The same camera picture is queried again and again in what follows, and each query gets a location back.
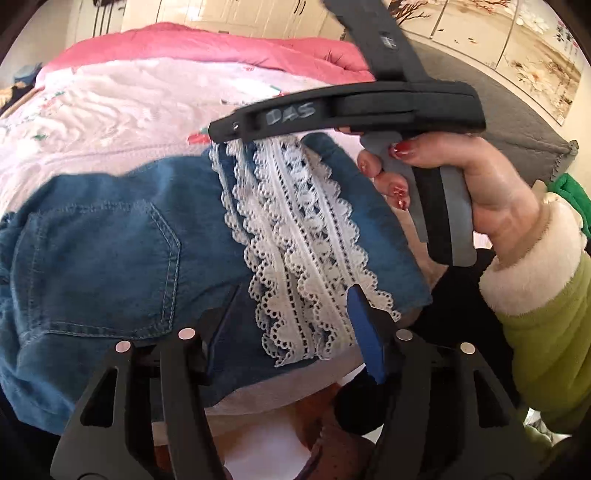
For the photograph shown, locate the grey padded headboard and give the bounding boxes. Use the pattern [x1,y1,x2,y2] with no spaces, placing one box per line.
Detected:
[409,39,580,195]

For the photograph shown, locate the person's right forearm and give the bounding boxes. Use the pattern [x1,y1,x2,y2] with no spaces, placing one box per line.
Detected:
[478,198,591,435]

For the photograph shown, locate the pink strawberry printed bedsheet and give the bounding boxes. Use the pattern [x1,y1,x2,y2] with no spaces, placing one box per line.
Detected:
[0,58,439,437]

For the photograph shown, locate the white wardrobe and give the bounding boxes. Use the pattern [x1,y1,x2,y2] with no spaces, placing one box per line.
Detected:
[124,0,333,29]

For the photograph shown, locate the floral wall painting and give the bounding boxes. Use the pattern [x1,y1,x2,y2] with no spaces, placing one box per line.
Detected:
[385,0,587,126]

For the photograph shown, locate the blue denim pants lace trim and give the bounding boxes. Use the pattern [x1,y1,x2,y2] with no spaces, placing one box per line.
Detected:
[0,131,435,437]

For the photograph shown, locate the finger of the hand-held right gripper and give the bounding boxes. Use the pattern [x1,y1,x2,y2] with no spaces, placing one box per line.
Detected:
[208,95,411,144]
[318,82,411,113]

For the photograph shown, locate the pink quilt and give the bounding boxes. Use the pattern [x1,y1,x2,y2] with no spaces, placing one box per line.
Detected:
[44,23,377,86]

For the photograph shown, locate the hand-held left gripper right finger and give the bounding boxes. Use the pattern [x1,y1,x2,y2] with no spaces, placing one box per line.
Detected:
[346,282,532,480]

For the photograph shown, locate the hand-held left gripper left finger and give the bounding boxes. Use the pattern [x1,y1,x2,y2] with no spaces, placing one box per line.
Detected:
[50,282,241,480]

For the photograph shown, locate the folded blue clothes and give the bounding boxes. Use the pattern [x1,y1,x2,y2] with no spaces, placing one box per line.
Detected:
[11,65,44,88]

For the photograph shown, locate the person's right hand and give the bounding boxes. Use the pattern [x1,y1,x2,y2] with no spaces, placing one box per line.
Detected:
[358,133,541,258]

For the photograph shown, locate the dark dotted slipper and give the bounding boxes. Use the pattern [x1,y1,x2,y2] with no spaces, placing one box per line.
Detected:
[318,415,384,480]

